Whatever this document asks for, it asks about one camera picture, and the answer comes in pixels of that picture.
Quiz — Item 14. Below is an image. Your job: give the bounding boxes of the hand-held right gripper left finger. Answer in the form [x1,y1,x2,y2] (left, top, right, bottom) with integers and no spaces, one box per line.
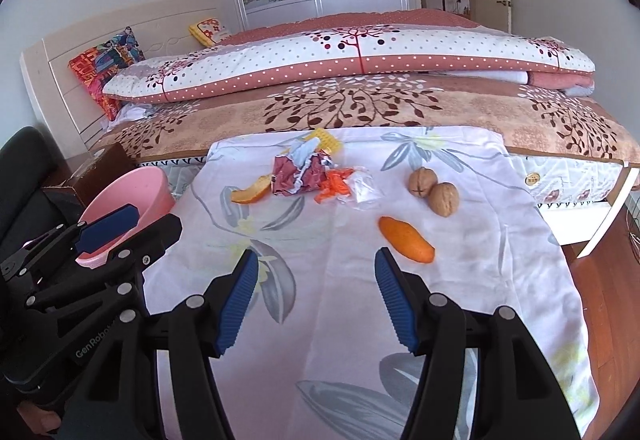
[57,249,260,440]

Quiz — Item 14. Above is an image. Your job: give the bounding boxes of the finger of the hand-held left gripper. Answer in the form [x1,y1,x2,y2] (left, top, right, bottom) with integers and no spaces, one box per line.
[22,214,183,317]
[0,204,142,281]

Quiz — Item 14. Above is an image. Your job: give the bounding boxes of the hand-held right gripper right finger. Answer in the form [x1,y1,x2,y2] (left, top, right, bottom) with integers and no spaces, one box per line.
[374,247,583,440]

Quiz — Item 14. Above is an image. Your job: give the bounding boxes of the pink plastic bucket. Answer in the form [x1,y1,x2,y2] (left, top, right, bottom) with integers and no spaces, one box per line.
[75,168,175,269]

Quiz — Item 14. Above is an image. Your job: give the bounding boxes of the person's left hand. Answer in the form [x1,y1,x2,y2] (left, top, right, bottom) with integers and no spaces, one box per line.
[19,402,65,439]

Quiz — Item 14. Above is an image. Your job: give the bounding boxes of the brown cardboard box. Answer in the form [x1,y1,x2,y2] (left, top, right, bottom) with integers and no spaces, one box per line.
[42,142,133,207]

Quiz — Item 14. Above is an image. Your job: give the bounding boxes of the black chair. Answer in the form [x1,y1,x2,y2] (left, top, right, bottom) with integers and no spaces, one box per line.
[0,126,83,271]

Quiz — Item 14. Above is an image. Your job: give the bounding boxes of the small orange peel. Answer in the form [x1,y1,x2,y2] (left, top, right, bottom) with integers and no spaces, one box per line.
[231,174,273,205]

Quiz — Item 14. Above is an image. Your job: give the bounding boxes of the walnut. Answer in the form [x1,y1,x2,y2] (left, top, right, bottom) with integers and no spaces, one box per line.
[408,167,438,198]
[429,182,460,218]

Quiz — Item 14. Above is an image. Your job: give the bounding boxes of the white crumpled sheet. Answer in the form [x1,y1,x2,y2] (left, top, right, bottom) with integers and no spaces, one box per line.
[107,102,156,123]

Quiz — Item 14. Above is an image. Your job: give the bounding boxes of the clear plastic wrapper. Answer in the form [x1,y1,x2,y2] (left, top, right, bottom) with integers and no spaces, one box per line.
[349,170,382,207]

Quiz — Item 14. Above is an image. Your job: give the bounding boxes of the white floral table cloth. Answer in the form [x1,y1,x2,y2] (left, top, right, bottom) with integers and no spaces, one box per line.
[142,125,598,440]

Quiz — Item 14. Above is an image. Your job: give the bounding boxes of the orange plastic wrapper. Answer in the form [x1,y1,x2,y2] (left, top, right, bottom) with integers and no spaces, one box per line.
[314,169,357,201]

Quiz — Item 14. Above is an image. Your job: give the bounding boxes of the crumpled maroon paper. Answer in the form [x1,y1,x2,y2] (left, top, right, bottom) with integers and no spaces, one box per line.
[271,152,341,195]

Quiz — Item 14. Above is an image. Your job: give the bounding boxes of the colourful patterned pillow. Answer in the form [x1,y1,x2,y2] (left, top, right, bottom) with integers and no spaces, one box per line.
[68,26,146,121]

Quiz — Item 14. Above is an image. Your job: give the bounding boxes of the brown leaf-print blanket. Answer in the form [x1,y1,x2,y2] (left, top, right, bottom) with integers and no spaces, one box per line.
[97,74,640,167]

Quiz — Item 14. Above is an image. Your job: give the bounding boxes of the white crumpled tissue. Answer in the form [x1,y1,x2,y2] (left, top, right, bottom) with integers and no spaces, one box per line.
[290,140,322,165]

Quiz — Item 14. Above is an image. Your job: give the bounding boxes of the yellow mesh wrapper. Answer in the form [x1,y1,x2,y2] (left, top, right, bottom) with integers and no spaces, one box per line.
[309,129,346,155]

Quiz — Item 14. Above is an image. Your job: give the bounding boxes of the cream wooden headboard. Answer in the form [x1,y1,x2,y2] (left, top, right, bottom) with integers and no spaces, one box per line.
[20,0,226,153]

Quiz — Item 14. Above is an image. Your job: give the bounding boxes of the yellow floral pillow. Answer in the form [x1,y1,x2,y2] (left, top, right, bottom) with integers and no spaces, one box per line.
[188,18,232,46]

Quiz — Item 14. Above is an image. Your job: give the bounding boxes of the white dotted tree-print quilt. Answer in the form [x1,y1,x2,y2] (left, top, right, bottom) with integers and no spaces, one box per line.
[102,8,597,104]

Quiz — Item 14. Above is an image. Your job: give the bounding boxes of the pink folded blanket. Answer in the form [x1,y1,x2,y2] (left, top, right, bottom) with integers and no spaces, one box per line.
[527,70,596,96]

